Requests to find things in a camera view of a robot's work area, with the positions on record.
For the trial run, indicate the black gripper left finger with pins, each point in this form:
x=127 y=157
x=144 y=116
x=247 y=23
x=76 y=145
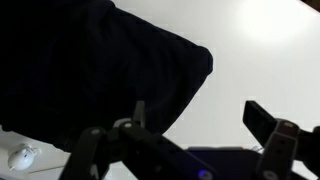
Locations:
x=140 y=140

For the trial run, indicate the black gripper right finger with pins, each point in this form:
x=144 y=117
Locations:
x=280 y=143

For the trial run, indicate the black cloth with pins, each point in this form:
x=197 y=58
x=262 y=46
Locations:
x=83 y=66

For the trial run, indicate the white flat desk plate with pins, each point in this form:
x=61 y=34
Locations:
x=50 y=175

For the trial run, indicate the white round power socket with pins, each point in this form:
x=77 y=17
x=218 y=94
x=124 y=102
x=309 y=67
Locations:
x=20 y=159

